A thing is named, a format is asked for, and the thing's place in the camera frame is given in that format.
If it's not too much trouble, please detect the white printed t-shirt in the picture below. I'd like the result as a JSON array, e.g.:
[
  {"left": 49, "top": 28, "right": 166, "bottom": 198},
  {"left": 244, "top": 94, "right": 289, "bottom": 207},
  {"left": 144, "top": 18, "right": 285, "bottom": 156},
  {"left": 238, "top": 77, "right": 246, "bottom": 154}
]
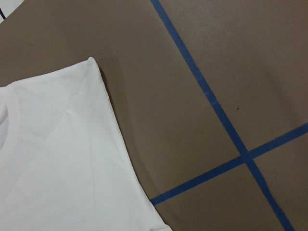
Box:
[{"left": 0, "top": 57, "right": 170, "bottom": 231}]

